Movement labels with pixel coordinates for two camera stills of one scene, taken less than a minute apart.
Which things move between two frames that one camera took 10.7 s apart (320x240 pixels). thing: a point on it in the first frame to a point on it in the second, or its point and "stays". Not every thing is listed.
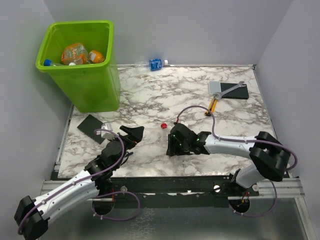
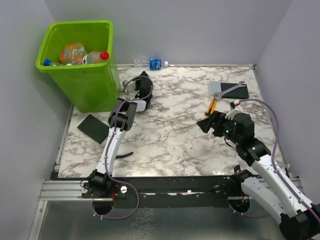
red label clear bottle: (163, 125) to (94, 57)
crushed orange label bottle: (74, 54) stays
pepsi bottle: (48, 62) stays
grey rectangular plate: (214, 87) stays
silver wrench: (220, 94) stays
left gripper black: (135, 135) to (138, 81)
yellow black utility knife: (212, 106) stays
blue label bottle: (153, 64) stays
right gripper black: (173, 149) to (217, 117)
